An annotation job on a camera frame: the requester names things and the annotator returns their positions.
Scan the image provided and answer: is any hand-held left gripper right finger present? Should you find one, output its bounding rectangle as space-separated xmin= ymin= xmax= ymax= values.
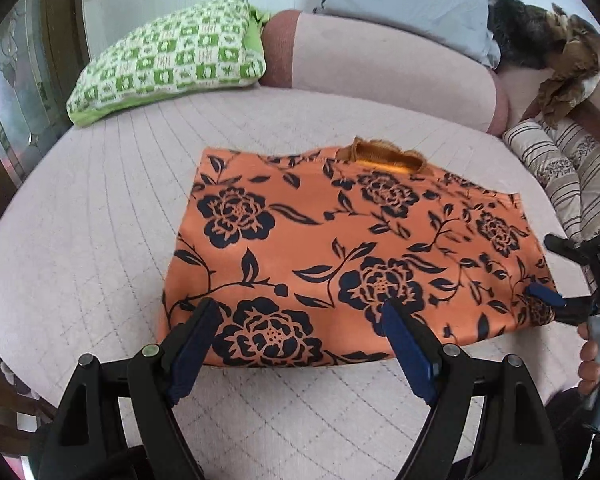
xmin=380 ymin=299 xmax=566 ymax=480

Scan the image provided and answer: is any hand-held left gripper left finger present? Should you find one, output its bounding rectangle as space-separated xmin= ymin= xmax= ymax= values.
xmin=35 ymin=297 xmax=226 ymax=480

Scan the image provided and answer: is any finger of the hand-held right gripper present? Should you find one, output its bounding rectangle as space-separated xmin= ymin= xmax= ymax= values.
xmin=544 ymin=233 xmax=600 ymax=267
xmin=524 ymin=283 xmax=597 ymax=327

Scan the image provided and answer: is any orange floral shirt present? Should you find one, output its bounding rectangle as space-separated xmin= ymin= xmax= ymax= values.
xmin=160 ymin=136 xmax=560 ymax=370

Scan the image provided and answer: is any person's right hand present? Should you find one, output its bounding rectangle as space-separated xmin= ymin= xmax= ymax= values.
xmin=577 ymin=321 xmax=600 ymax=397

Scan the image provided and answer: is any striped beige pillow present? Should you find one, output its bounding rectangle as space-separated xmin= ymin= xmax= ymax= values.
xmin=540 ymin=115 xmax=600 ymax=256

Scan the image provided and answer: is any small striped floral cushion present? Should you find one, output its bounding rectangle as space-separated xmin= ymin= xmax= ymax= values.
xmin=502 ymin=119 xmax=583 ymax=211

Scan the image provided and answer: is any pink sofa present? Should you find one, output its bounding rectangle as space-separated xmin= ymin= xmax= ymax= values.
xmin=0 ymin=7 xmax=600 ymax=413

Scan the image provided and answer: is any brown patterned scarf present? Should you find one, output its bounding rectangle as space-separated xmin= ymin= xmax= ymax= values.
xmin=522 ymin=4 xmax=600 ymax=127

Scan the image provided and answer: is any dark wooden furniture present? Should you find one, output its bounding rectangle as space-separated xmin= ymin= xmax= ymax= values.
xmin=0 ymin=375 xmax=56 ymax=458

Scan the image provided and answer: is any black fur garment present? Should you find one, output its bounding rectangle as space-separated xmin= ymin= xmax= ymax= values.
xmin=487 ymin=0 xmax=571 ymax=72

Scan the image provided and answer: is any grey pillow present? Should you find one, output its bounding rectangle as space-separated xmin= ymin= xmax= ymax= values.
xmin=312 ymin=0 xmax=503 ymax=68

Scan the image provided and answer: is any green checked pillow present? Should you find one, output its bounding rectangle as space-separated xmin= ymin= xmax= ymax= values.
xmin=66 ymin=0 xmax=272 ymax=128

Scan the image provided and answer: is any wooden stained glass door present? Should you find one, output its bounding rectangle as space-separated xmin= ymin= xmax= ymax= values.
xmin=0 ymin=0 xmax=92 ymax=201

